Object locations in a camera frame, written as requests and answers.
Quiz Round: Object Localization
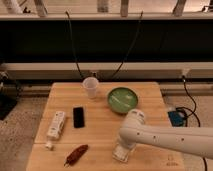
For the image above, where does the black floor cable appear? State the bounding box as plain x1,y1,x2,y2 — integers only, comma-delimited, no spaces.
175,75,202,128

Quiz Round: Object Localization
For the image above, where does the small white cap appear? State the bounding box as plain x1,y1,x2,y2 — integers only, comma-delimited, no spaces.
45,142,53,150

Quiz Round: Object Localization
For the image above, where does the black equipment at left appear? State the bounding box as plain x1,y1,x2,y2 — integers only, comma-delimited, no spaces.
0,71,22,120

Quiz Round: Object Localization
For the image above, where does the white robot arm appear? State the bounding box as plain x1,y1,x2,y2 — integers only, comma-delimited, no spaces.
118,109,213,159

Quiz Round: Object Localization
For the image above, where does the blue box on floor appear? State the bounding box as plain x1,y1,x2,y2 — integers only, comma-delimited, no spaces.
168,111,184,127

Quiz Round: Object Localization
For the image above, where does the right black hanging cable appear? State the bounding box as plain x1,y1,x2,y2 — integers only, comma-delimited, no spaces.
108,11,144,80

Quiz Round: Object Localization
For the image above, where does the green ceramic bowl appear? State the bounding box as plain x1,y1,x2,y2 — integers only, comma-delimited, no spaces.
107,87,138,114

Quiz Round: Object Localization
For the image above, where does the black smartphone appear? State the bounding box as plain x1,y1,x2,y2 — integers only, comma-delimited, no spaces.
73,107,85,128

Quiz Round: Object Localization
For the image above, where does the clear plastic cup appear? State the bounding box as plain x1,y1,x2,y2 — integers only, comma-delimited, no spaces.
82,77,99,99

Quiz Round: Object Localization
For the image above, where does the white game remote controller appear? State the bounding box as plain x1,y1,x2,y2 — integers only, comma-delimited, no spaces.
47,111,66,139

